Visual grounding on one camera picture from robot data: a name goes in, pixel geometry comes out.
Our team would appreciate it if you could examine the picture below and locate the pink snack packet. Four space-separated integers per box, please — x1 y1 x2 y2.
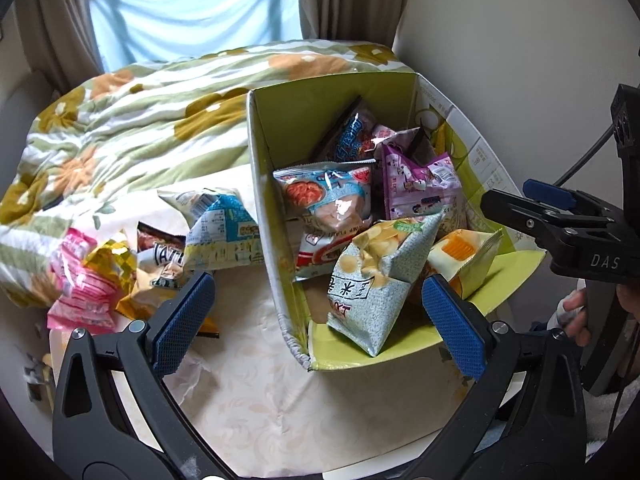
46 227 121 333

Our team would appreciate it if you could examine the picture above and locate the blue white snack packet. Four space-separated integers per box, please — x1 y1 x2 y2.
159 187 266 273

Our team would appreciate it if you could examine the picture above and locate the floral blanket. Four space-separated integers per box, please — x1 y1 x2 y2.
0 39 418 308

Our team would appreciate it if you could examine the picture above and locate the white fleece garment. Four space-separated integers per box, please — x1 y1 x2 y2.
585 375 640 461

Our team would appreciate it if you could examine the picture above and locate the dark snack packet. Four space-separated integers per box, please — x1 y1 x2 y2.
312 95 396 163

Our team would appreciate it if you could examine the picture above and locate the purple snack packet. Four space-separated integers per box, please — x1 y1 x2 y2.
380 127 466 233

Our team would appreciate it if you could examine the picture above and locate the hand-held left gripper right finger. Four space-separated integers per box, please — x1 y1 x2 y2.
400 274 588 480

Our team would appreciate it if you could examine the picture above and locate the light blue cloth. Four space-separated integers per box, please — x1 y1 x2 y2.
87 0 303 73

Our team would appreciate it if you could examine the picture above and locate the person's right hand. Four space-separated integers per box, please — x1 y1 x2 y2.
551 287 593 348

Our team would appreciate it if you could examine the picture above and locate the white orange snack packet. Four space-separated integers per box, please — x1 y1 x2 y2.
427 227 503 301

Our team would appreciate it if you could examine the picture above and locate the red white snack packet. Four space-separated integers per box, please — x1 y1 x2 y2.
292 220 376 283

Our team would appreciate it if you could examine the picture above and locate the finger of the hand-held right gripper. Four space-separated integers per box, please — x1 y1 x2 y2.
481 189 568 262
522 179 626 223

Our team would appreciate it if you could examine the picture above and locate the brown chips packet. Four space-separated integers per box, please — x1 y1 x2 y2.
135 222 191 291

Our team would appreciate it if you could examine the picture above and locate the pale green chips packet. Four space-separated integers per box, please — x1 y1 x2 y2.
326 210 446 358

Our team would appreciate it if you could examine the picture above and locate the green cardboard box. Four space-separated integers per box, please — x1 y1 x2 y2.
247 71 548 372

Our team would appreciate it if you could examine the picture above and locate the black cable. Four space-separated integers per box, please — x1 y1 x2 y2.
554 125 616 186

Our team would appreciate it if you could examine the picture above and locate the black stand bracket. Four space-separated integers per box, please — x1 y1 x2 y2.
610 84 640 201

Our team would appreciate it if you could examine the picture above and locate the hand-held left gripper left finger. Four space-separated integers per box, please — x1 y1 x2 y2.
51 270 236 480

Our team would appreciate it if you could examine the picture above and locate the yellow snack packet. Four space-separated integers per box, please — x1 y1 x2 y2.
82 230 138 291

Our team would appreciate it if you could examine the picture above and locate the blue red shrimp snack packet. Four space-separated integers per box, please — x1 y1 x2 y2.
272 159 377 233

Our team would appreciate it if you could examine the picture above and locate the cream patterned table cover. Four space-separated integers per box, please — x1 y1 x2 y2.
47 165 481 478

